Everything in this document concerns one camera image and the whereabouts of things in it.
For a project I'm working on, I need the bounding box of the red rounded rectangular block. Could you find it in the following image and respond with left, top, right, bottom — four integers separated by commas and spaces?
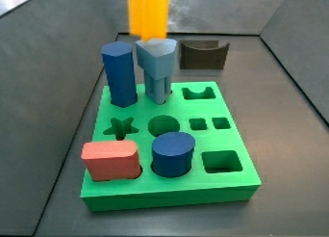
82, 140, 141, 181

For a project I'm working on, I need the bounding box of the black curved arch block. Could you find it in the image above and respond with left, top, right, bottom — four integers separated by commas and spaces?
180, 40, 231, 69

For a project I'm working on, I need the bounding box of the dark blue hexagonal block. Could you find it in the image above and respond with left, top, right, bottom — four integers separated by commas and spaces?
102, 41, 137, 108

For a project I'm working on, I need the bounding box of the dark blue cylinder block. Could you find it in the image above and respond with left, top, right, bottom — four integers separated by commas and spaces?
152, 132, 196, 178

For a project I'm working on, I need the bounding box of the light blue heart block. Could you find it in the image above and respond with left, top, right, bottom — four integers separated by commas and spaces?
136, 39, 177, 104

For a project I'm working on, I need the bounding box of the orange star-shaped block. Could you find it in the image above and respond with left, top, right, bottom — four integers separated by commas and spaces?
128, 0, 169, 41

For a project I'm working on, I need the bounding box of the green shape sorter board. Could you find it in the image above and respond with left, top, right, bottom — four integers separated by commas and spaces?
82, 82, 261, 212

